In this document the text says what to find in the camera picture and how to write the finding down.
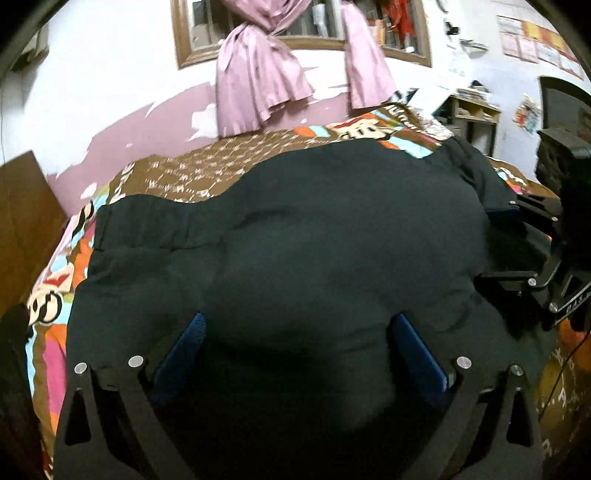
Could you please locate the black padded jacket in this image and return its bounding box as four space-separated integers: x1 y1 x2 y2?
66 137 555 479

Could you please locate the dark chair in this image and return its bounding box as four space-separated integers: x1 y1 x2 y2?
539 76 591 142

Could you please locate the wooden shelf unit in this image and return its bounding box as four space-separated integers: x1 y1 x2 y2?
449 94 501 157

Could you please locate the pink curtain right panel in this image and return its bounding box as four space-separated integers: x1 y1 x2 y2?
341 2 397 110

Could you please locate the pink curtain panel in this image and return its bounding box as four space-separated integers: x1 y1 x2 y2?
215 0 314 138
341 2 397 110

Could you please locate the brown wooden headboard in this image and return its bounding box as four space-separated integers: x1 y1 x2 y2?
0 151 67 312

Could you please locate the wooden framed window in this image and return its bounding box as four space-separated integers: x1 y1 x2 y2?
170 0 432 69

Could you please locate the red garment outside window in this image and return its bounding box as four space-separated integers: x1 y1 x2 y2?
381 0 416 40

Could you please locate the colourful cartoon bed quilt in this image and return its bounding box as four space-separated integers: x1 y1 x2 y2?
28 105 590 479

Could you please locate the pink curtain left panel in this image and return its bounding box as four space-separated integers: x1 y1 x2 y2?
215 0 314 138

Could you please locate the colourful wall poster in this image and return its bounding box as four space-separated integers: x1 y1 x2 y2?
513 95 542 135

